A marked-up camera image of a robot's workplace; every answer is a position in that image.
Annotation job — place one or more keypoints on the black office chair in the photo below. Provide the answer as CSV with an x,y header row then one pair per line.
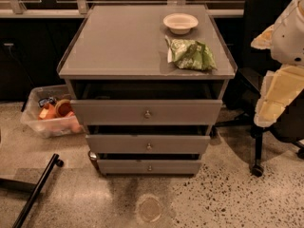
x,y
252,65

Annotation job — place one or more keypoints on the metal railing frame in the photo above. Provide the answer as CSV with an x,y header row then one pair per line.
x,y
79,0

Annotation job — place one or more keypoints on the black chair base leg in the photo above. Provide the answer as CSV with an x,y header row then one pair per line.
x,y
34,189

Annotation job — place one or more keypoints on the grey middle drawer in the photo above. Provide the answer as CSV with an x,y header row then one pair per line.
x,y
148,139

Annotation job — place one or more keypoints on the orange terracotta pot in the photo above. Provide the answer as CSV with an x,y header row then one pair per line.
x,y
63,108

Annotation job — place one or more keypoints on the orange cup in bin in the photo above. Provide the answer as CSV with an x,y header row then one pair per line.
x,y
47,112

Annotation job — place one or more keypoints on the clear plastic storage bin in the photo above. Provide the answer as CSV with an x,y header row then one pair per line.
x,y
58,126

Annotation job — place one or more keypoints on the grey top drawer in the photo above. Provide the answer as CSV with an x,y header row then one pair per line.
x,y
146,103

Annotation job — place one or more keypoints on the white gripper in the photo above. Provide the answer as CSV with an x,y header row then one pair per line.
x,y
289,44

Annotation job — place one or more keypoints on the white paper bowl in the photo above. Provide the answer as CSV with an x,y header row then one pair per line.
x,y
180,23

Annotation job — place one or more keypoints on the green chip bag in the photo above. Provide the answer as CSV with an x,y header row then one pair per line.
x,y
190,54

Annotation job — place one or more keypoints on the round floor cover plate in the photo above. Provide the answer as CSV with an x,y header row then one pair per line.
x,y
148,208

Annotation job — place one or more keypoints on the grey drawer cabinet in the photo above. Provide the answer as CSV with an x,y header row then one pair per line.
x,y
127,43

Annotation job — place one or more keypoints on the grey drawer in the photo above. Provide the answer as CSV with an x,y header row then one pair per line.
x,y
148,139
146,103
164,167

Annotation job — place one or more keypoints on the grey bottom drawer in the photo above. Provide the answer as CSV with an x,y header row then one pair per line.
x,y
164,167

